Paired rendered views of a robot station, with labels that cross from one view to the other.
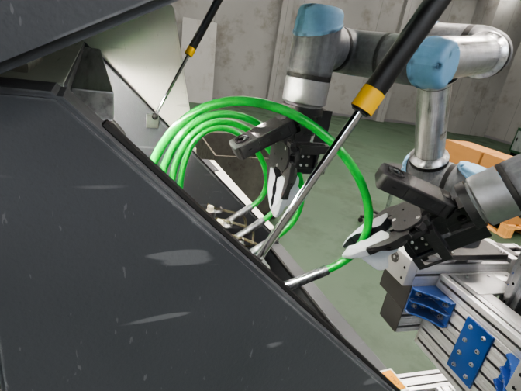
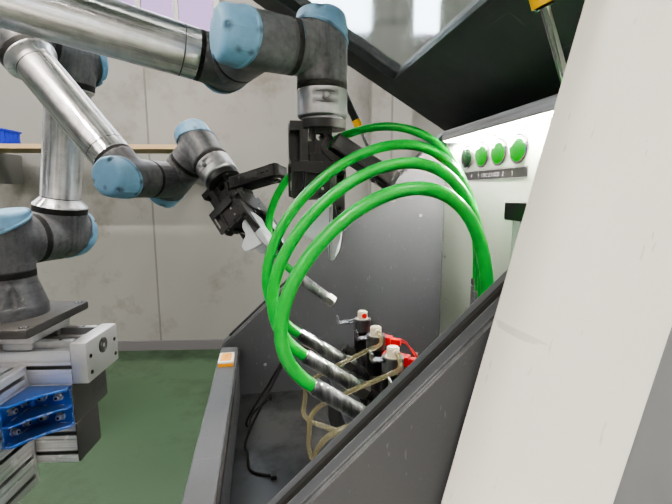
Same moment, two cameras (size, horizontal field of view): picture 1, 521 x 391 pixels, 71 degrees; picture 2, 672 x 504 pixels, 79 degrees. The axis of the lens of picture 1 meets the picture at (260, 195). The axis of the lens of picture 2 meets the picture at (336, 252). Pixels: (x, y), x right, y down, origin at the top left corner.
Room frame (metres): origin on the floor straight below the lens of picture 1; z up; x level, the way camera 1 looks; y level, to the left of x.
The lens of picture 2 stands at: (1.26, 0.15, 1.31)
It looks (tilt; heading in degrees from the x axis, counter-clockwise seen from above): 8 degrees down; 196
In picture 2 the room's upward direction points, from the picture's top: straight up
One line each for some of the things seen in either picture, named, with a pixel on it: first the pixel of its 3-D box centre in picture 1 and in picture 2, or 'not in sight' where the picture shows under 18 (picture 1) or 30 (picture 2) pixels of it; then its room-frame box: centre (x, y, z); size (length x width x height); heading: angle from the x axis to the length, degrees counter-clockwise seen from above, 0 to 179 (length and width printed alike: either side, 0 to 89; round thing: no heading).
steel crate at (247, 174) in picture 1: (236, 174); not in sight; (3.48, 0.27, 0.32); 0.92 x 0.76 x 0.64; 26
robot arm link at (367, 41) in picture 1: (357, 53); (252, 43); (0.71, -0.13, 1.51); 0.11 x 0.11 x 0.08; 47
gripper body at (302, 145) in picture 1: (299, 139); (317, 162); (0.65, -0.05, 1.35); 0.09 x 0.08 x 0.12; 116
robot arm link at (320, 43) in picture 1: (315, 43); (320, 51); (0.65, -0.05, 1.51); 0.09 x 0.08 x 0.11; 137
